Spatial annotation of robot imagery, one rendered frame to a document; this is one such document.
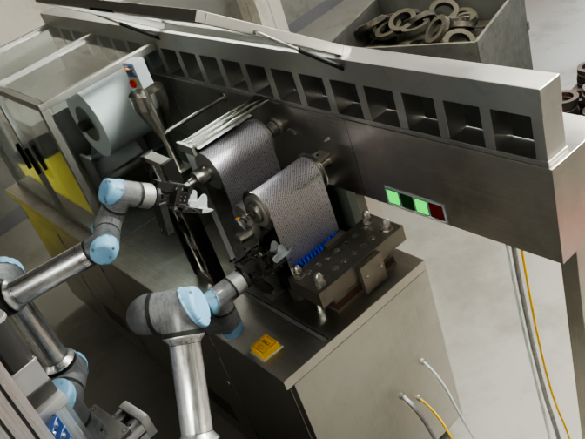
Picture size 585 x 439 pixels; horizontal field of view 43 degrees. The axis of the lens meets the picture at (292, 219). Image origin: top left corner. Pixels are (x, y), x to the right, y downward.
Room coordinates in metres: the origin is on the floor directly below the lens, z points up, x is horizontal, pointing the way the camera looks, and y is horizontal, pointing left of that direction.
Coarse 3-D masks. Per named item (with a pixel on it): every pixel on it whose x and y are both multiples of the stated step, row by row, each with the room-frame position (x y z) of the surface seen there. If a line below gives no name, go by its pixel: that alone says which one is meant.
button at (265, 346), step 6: (264, 336) 1.86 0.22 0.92; (258, 342) 1.84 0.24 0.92; (264, 342) 1.83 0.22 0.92; (270, 342) 1.82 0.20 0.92; (276, 342) 1.81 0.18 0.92; (252, 348) 1.82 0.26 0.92; (258, 348) 1.81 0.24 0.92; (264, 348) 1.80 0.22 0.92; (270, 348) 1.79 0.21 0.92; (276, 348) 1.80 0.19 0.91; (258, 354) 1.80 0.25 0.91; (264, 354) 1.78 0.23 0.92; (270, 354) 1.79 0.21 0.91
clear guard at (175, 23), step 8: (120, 16) 2.87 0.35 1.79; (128, 16) 2.72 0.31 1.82; (136, 16) 2.58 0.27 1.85; (160, 24) 2.94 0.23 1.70; (168, 24) 2.77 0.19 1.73; (176, 24) 2.63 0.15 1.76; (184, 24) 2.49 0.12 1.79; (192, 24) 2.36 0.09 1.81; (200, 24) 2.25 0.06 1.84; (216, 32) 2.60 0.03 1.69; (224, 32) 2.47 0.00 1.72; (232, 32) 2.34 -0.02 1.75; (272, 40) 2.31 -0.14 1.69
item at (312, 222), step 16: (320, 192) 2.13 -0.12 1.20; (304, 208) 2.09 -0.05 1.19; (320, 208) 2.12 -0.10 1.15; (288, 224) 2.05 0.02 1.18; (304, 224) 2.08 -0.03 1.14; (320, 224) 2.11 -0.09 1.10; (336, 224) 2.14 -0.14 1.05; (288, 240) 2.04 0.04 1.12; (304, 240) 2.07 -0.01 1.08; (320, 240) 2.10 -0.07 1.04; (304, 256) 2.06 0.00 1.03
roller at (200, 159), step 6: (258, 120) 2.41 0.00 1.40; (264, 126) 2.38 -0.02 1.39; (270, 132) 2.37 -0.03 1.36; (198, 156) 2.32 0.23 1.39; (204, 156) 2.29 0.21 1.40; (198, 162) 2.34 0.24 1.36; (204, 162) 2.30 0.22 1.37; (210, 162) 2.26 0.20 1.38; (216, 174) 2.26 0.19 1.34; (216, 180) 2.27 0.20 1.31; (216, 186) 2.29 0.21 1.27; (222, 186) 2.27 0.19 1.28
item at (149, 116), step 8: (168, 104) 2.74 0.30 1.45; (144, 112) 2.69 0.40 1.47; (152, 112) 2.69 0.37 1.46; (160, 112) 2.70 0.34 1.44; (168, 112) 2.73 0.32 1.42; (144, 120) 2.73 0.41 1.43; (152, 120) 2.70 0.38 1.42; (168, 120) 2.73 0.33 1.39; (152, 128) 2.72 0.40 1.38; (168, 128) 2.73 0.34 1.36; (160, 136) 2.73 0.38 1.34; (168, 136) 2.73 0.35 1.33; (168, 144) 2.74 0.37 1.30; (168, 152) 2.74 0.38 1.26; (176, 152) 2.74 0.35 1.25; (176, 160) 2.74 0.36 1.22; (184, 168) 2.74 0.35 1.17; (184, 176) 2.71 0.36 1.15; (200, 192) 2.73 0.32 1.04; (200, 216) 2.71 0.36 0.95; (208, 216) 2.72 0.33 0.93
